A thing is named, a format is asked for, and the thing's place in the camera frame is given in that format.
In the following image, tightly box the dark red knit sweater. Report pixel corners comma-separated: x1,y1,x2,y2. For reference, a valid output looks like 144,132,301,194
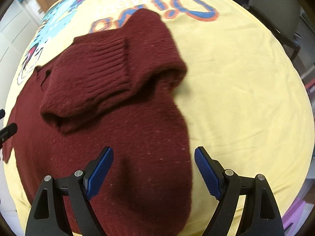
3,9,192,235

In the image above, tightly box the yellow dinosaur bedspread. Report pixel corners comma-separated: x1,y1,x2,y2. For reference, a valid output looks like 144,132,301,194
3,0,314,235

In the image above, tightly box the grey office chair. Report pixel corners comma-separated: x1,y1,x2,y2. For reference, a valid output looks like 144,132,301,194
248,0,301,61

